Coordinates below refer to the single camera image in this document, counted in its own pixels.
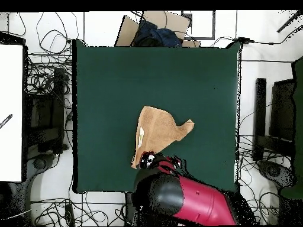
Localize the black square frame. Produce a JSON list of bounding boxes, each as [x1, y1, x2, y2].
[[181, 10, 216, 40]]

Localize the thin black cable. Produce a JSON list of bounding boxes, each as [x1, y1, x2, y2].
[[211, 23, 303, 48]]

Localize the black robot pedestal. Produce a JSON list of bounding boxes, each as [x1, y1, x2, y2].
[[124, 192, 143, 226]]

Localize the dark green table cloth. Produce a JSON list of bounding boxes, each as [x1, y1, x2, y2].
[[71, 38, 243, 194]]

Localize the orange terry towel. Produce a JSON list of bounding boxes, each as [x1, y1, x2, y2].
[[130, 105, 195, 170]]

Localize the white panel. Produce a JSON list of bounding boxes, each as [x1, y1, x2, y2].
[[0, 44, 24, 183]]

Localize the black stand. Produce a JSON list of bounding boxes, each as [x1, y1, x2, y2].
[[252, 77, 296, 163], [23, 67, 69, 158]]

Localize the dark blue jeans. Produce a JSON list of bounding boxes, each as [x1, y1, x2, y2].
[[133, 20, 183, 48]]

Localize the black power strip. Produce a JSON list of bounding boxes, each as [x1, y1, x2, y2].
[[64, 203, 76, 226]]

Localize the black tripod leg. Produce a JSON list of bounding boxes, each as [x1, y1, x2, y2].
[[276, 10, 303, 33]]

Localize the black marker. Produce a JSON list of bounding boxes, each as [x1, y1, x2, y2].
[[0, 113, 13, 129]]

